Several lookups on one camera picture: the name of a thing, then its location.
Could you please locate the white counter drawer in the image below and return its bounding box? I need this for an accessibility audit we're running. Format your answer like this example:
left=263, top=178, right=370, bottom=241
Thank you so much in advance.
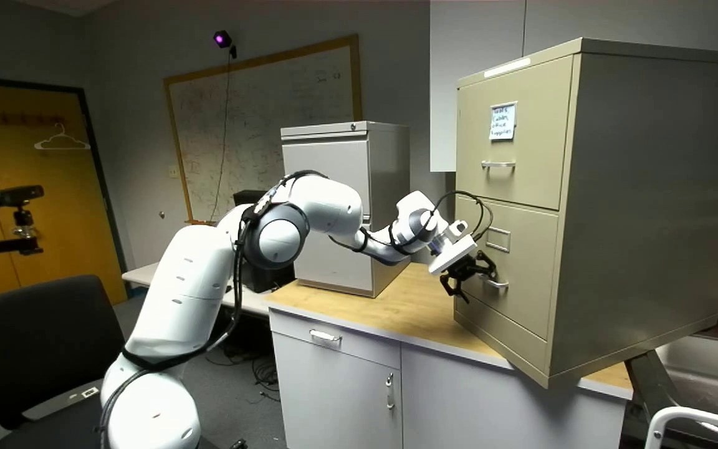
left=269, top=310, right=403, bottom=370

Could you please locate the white metal frame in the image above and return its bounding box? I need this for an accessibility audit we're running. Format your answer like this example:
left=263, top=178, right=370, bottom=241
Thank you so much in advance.
left=644, top=406, right=718, bottom=449

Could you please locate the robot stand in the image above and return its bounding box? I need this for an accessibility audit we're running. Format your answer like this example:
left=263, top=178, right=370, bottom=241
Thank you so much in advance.
left=0, top=377, right=108, bottom=449

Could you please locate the grey filing cabinet drawer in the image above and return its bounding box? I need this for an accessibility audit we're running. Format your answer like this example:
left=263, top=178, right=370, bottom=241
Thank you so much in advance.
left=293, top=216, right=376, bottom=295
left=281, top=140, right=373, bottom=220

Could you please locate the grey metal filing cabinet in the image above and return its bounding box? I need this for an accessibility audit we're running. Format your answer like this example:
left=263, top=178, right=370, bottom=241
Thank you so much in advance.
left=280, top=120, right=411, bottom=299

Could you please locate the black office chair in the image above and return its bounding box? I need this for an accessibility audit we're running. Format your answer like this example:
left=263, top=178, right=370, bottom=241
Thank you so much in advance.
left=0, top=274, right=127, bottom=440

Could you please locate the beige drawer with label holder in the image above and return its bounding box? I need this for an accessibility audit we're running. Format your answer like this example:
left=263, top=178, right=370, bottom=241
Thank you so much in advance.
left=454, top=195, right=561, bottom=341

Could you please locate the steel sink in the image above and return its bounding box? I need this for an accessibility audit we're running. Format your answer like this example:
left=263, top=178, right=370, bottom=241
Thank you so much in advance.
left=623, top=311, right=718, bottom=449

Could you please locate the beige metal filing cabinet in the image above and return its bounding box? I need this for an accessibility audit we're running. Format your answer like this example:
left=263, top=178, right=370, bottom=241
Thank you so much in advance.
left=454, top=37, right=718, bottom=389

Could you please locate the white counter door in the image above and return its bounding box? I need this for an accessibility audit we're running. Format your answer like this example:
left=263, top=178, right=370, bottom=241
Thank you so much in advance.
left=401, top=344, right=629, bottom=449
left=271, top=333, right=403, bottom=449

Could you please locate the white paper note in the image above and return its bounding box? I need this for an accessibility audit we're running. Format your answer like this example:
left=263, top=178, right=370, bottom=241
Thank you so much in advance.
left=489, top=101, right=518, bottom=142

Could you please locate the yellow door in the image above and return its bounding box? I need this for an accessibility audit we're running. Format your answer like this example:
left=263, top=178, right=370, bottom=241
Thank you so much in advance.
left=0, top=74, right=128, bottom=367

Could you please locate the heap of black cables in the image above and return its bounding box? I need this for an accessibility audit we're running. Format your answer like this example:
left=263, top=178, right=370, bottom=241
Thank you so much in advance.
left=204, top=347, right=282, bottom=403

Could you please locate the camera on mount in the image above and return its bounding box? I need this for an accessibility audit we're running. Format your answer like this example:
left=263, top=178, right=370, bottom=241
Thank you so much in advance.
left=213, top=29, right=239, bottom=60
left=0, top=184, right=45, bottom=258

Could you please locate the wood framed whiteboard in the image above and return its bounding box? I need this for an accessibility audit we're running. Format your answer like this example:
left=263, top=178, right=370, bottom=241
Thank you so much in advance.
left=163, top=34, right=363, bottom=226

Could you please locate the white clothes hanger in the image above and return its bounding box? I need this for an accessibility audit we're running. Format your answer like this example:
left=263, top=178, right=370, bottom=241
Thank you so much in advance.
left=33, top=122, right=92, bottom=152

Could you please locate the beige drawer with paper note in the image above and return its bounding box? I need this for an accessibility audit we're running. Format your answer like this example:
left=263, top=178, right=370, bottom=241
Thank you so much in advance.
left=456, top=55, right=575, bottom=211

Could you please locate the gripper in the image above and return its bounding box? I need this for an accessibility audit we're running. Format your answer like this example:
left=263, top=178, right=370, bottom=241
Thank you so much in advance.
left=439, top=251, right=497, bottom=305

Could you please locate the black cable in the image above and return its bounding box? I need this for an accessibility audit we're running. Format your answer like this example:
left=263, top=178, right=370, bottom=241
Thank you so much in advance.
left=208, top=57, right=233, bottom=223

